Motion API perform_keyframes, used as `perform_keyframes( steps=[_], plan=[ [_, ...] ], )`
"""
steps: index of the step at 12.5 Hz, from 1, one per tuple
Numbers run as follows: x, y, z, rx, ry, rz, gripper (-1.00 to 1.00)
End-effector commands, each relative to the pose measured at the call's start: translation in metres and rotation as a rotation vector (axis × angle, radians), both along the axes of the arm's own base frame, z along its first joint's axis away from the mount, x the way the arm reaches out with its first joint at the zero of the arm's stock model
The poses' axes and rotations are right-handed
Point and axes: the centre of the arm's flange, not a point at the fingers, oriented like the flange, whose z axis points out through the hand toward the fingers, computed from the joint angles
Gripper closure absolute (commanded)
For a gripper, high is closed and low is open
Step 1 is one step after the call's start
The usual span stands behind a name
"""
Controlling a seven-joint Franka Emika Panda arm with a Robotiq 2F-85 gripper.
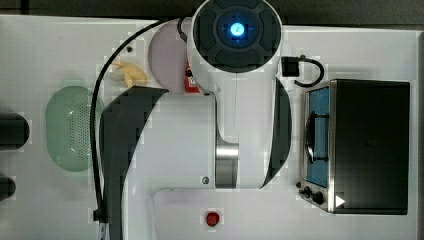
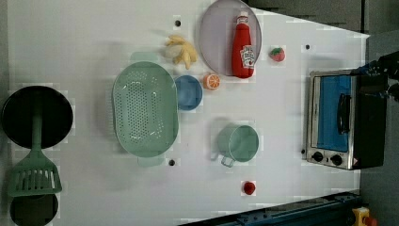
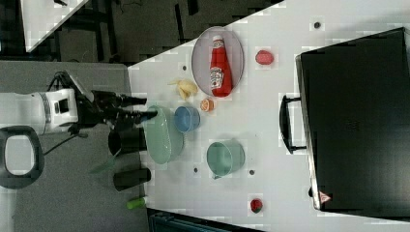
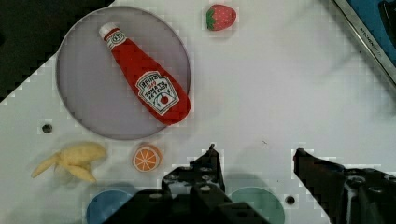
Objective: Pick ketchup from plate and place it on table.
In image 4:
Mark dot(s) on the blue bowl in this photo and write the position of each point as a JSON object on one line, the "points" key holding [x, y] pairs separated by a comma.
{"points": [[105, 204]]}

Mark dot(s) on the plush peeled banana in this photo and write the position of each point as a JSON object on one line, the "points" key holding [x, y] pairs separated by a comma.
{"points": [[76, 160]]}

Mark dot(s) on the red plush ketchup bottle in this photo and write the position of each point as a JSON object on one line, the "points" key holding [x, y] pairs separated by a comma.
{"points": [[153, 86]]}

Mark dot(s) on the green cup with handle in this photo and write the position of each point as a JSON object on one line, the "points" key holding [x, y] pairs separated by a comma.
{"points": [[263, 201]]}

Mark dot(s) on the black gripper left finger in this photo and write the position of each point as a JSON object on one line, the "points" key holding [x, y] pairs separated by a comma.
{"points": [[204, 170]]}

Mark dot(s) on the plush orange slice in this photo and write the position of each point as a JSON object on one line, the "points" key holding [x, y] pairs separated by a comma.
{"points": [[147, 158]]}

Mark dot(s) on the grey round plate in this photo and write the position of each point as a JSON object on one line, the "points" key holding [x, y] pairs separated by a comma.
{"points": [[91, 84]]}

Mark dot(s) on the plush strawberry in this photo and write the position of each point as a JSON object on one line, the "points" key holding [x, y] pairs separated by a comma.
{"points": [[219, 17]]}

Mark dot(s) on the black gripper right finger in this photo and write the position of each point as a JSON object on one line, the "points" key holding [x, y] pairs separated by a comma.
{"points": [[348, 196]]}

